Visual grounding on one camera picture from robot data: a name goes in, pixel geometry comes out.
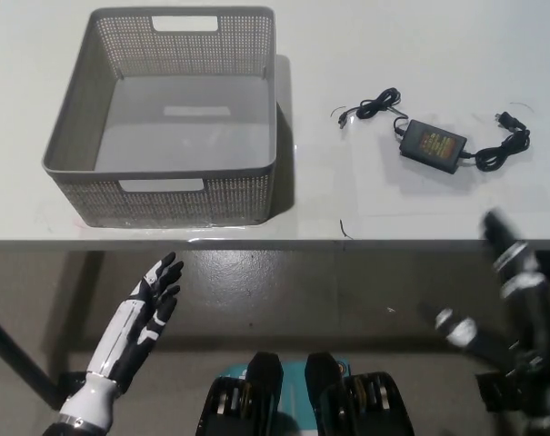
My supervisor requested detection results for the white and black left hand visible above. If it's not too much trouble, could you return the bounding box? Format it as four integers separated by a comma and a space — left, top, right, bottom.
85, 252, 185, 392

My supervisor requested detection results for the white and black right hand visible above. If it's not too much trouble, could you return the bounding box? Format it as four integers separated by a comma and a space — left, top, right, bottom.
418, 207, 550, 367

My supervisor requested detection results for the black power adapter with cord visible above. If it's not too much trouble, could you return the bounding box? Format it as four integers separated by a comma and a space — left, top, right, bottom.
336, 87, 531, 174

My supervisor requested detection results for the dark metal table leg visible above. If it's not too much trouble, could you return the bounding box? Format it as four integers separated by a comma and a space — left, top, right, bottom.
0, 306, 63, 408

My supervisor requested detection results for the grey perforated plastic basket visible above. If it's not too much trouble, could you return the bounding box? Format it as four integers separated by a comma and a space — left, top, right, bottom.
41, 5, 278, 229

